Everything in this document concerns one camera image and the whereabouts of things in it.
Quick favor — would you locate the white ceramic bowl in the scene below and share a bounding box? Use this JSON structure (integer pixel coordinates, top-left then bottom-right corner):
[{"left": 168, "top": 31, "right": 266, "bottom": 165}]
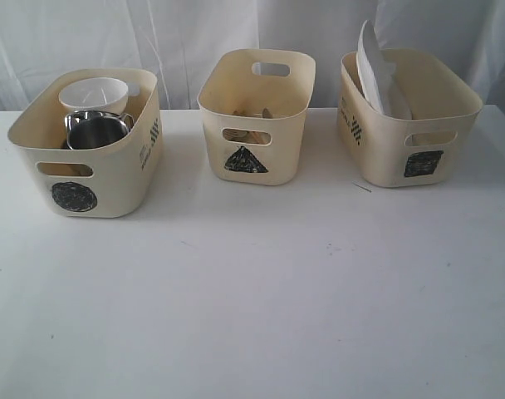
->
[{"left": 58, "top": 77, "right": 129, "bottom": 114}]

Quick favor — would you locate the white rectangular plate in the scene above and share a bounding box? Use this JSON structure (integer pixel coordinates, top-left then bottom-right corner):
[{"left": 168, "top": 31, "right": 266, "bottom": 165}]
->
[{"left": 356, "top": 20, "right": 412, "bottom": 120}]

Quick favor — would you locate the wooden chopstick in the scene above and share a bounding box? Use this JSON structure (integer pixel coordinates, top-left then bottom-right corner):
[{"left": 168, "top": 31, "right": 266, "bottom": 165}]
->
[
  {"left": 223, "top": 128, "right": 271, "bottom": 145},
  {"left": 231, "top": 106, "right": 275, "bottom": 145}
]

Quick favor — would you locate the cream bin with triangle mark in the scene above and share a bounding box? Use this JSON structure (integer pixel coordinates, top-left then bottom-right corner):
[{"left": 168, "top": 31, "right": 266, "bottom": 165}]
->
[{"left": 198, "top": 49, "right": 316, "bottom": 185}]

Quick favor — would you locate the white curtain backdrop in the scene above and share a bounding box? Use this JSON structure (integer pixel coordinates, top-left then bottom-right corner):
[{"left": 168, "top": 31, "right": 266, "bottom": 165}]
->
[{"left": 0, "top": 1, "right": 505, "bottom": 113}]

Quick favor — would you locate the cream bin with square mark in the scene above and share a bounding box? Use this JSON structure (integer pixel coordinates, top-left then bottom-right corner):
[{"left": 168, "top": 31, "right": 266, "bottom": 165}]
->
[{"left": 337, "top": 48, "right": 483, "bottom": 187}]

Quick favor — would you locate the cream bin with circle mark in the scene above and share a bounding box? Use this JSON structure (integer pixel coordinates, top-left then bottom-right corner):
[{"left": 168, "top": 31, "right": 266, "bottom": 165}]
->
[{"left": 7, "top": 68, "right": 163, "bottom": 218}]

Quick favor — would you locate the steel mug with wire handle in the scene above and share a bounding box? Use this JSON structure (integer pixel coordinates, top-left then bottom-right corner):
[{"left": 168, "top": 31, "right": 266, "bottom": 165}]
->
[{"left": 64, "top": 110, "right": 135, "bottom": 150}]

